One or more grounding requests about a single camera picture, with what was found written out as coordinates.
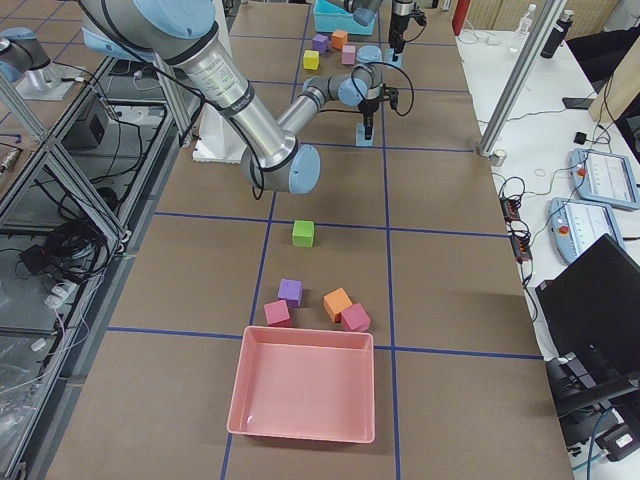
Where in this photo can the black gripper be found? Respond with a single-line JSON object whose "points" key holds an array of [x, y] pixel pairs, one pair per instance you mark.
{"points": [[369, 106], [398, 20]]}

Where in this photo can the light blue block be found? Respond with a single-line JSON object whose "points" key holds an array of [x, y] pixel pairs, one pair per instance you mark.
{"points": [[393, 58], [362, 136]]}

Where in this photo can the light pink foam block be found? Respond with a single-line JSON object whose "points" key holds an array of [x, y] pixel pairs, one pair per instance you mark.
{"points": [[348, 54]]}

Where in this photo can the orange block left side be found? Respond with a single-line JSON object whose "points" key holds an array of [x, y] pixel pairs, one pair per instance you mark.
{"points": [[339, 38]]}

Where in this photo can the cyan plastic bin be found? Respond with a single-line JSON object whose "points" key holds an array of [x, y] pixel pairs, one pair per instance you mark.
{"points": [[328, 17]]}

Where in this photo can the purple block left side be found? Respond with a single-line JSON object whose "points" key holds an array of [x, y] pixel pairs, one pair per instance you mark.
{"points": [[320, 43]]}

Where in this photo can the yellow foam block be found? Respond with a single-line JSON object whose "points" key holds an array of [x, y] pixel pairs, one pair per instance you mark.
{"points": [[311, 60]]}

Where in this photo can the green foam block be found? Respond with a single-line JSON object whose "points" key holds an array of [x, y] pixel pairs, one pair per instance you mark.
{"points": [[303, 233]]}

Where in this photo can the small metal cylinder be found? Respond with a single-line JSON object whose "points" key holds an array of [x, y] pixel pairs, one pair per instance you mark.
{"points": [[498, 157]]}

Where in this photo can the black water bottle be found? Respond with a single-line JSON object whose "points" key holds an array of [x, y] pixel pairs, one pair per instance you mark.
{"points": [[558, 34]]}

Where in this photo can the orange block right side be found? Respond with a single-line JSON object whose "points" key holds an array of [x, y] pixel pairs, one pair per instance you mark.
{"points": [[335, 303]]}

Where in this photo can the purple block right side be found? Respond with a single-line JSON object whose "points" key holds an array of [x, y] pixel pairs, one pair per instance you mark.
{"points": [[291, 291]]}

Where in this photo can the black smartphone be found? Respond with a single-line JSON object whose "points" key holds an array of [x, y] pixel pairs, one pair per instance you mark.
{"points": [[574, 103]]}

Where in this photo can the magenta block near orange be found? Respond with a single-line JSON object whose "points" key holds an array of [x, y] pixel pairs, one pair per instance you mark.
{"points": [[355, 318]]}

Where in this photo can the magenta block near purple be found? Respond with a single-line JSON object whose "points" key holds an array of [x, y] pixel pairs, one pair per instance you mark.
{"points": [[277, 314]]}

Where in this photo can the teach pendant near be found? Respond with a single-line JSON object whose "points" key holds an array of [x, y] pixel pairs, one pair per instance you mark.
{"points": [[577, 224]]}

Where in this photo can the teach pendant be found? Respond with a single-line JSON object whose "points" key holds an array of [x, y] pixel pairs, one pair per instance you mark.
{"points": [[577, 224], [604, 177]]}

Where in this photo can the teach pendant far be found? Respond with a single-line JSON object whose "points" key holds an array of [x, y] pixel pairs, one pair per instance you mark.
{"points": [[604, 177]]}

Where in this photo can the pink plastic bin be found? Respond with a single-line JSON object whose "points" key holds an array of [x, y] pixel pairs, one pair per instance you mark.
{"points": [[304, 384]]}

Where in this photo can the black laptop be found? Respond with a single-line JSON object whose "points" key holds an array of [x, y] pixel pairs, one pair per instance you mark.
{"points": [[592, 308]]}

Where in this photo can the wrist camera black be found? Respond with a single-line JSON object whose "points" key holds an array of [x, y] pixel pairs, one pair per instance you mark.
{"points": [[391, 95], [418, 15]]}

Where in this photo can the aluminium frame post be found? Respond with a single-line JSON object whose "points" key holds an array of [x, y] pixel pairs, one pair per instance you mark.
{"points": [[528, 39]]}

